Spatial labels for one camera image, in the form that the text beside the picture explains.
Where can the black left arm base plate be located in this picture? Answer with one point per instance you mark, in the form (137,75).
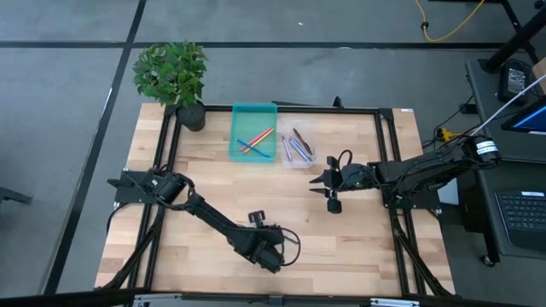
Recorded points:
(123,194)

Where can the white table label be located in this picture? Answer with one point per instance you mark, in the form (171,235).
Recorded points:
(406,110)

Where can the silver metal bracket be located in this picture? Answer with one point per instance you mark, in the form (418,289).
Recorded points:
(392,302)
(153,300)

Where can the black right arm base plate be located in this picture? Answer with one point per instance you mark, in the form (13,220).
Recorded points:
(422,201)

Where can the monitor with blue screen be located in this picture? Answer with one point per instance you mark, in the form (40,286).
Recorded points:
(531,119)

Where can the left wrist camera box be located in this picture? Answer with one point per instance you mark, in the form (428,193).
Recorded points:
(272,262)

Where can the black aluminium table frame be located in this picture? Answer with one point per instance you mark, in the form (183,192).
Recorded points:
(341,110)

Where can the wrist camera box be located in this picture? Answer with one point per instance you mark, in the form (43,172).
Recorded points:
(360,172)
(272,262)

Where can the thick black bar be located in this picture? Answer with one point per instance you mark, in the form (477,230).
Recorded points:
(512,44)

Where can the translucent blue click pen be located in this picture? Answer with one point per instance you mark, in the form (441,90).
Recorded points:
(300,150)

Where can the dark grey desk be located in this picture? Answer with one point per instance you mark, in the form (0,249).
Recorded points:
(486,221)
(486,89)

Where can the yellow pencil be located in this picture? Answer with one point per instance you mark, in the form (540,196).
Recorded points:
(260,141)

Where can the teal plastic bin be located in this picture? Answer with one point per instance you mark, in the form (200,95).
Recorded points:
(251,117)

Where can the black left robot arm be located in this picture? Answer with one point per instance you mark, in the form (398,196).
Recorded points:
(213,221)

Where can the green potted plant black pot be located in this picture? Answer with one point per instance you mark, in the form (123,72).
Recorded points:
(170,72)

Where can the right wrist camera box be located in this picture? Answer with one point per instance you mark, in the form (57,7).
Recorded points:
(360,172)

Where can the black laptop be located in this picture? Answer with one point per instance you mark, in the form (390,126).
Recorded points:
(522,217)

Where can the blue pencil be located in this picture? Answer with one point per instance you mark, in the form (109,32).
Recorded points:
(264,153)

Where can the black plug box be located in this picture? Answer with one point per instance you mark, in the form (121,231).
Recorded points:
(468,108)

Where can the pink pencil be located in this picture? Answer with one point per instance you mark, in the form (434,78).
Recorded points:
(255,139)

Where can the dark furniture leg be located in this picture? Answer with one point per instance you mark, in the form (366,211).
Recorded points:
(13,196)

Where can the brown cardboard box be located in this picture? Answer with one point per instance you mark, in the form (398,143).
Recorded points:
(541,74)

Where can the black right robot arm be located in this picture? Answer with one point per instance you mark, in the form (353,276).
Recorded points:
(426,168)

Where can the black power adapter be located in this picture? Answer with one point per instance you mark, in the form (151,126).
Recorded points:
(514,81)

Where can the black caster wheel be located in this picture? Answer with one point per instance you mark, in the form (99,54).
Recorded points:
(489,261)

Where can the clear plastic bin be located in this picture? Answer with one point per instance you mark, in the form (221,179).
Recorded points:
(296,123)

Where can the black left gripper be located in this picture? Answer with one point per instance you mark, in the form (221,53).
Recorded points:
(260,241)

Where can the dark brown pen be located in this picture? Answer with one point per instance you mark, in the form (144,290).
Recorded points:
(302,140)

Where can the thin black strut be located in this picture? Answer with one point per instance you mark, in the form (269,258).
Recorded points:
(516,21)

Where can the yellow power plug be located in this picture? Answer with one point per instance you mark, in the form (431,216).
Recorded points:
(445,134)

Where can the light periwinkle pen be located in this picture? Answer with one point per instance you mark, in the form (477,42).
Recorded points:
(287,149)

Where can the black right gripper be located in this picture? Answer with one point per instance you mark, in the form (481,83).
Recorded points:
(335,179)

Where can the black crossbar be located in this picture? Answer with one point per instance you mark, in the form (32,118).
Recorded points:
(64,297)

